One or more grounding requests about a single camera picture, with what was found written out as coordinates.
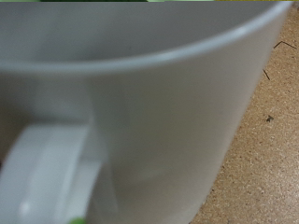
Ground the white mug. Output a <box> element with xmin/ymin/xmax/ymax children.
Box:
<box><xmin>0</xmin><ymin>1</ymin><xmax>294</xmax><ymax>224</ymax></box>

